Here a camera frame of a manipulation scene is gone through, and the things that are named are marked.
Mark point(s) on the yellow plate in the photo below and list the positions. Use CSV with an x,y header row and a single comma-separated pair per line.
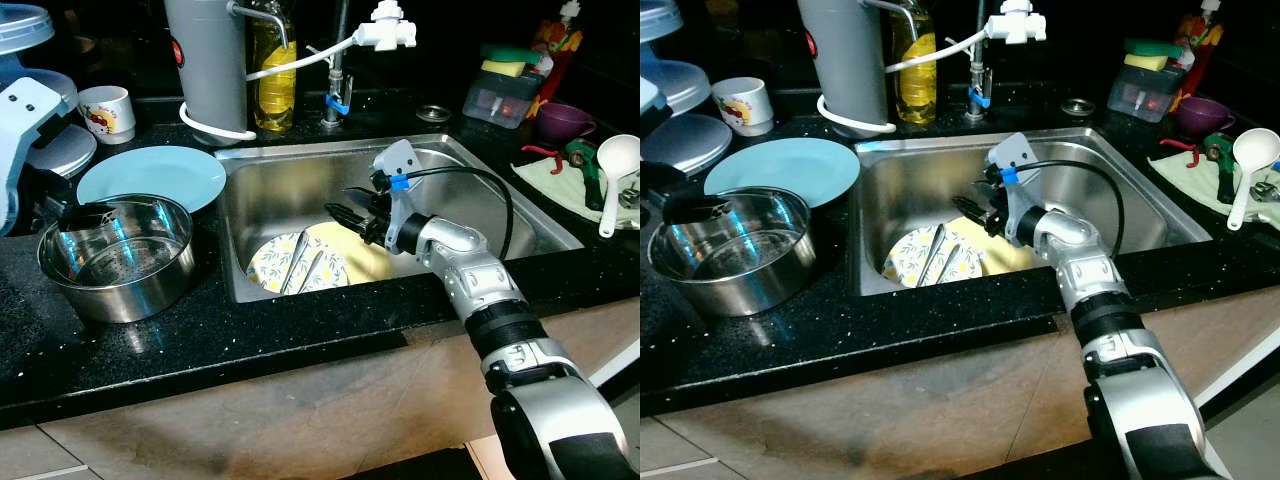
x,y
365,265
1005,260

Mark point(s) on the small metal utensil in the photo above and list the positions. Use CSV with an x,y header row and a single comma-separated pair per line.
x,y
1266,190

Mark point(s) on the pale green cloth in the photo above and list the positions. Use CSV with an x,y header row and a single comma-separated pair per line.
x,y
555,190
1185,180

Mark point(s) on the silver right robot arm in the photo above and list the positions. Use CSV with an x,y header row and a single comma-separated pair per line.
x,y
500,300
1110,310

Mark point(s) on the small round metal lid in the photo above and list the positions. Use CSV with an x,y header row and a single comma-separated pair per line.
x,y
434,113
1077,107

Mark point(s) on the white printed mug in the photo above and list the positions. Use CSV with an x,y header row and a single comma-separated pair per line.
x,y
745,108
108,115

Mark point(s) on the red yellow bottle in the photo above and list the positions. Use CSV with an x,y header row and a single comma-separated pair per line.
x,y
1197,42
555,50

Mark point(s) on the white faucet diverter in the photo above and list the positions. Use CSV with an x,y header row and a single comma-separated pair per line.
x,y
1017,24
385,32

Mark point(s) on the white rice spoon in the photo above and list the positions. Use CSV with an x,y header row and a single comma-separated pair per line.
x,y
1258,150
620,155

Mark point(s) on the white blue tiered rack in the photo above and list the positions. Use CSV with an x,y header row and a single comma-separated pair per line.
x,y
40,70
690,90

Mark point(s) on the yellow green sponge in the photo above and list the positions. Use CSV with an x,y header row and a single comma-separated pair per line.
x,y
1152,56
510,62

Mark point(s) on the clear plastic container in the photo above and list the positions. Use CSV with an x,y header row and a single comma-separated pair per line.
x,y
495,102
1140,95

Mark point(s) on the grey water filter cylinder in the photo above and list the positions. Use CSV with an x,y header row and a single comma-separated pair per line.
x,y
205,60
842,55

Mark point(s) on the yellow cooking oil bottle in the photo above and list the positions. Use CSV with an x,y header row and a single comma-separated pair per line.
x,y
913,80
273,85

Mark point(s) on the metal faucet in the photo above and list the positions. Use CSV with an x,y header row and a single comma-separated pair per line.
x,y
335,80
978,75

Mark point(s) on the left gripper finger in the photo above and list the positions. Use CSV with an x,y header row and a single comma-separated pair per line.
x,y
85,218
695,210

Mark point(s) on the metal cutlery piece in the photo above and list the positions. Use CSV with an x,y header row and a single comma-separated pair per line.
x,y
300,265
938,255

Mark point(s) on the light blue plate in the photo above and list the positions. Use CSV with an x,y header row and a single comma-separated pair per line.
x,y
160,172
790,165

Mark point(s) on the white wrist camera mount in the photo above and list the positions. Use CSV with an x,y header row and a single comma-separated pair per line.
x,y
402,160
1018,155
30,120
648,95

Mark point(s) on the stainless steel sink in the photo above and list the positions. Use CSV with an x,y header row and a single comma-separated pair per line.
x,y
920,180
290,185

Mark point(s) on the white bottle nozzle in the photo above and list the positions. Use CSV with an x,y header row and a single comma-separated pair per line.
x,y
1211,8
571,10

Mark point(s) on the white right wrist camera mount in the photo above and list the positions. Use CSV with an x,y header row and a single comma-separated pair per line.
x,y
1018,155
402,160

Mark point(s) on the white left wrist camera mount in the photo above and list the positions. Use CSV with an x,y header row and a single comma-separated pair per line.
x,y
30,120
648,95

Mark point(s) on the white floral patterned plate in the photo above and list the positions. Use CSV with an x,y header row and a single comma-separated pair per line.
x,y
905,262
270,270

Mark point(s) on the beige cabinet drawer front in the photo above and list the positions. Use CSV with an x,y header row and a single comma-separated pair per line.
x,y
30,455
670,447

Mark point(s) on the green black kitchen tool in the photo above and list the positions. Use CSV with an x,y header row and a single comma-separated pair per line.
x,y
1222,162
588,170

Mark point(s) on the stainless steel bowl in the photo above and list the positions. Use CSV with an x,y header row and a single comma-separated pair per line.
x,y
120,285
735,280

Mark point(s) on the purple cup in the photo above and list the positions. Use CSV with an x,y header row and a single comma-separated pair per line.
x,y
1200,114
563,120

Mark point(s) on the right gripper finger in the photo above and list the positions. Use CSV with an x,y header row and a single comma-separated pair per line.
x,y
362,196
972,214
348,218
984,190

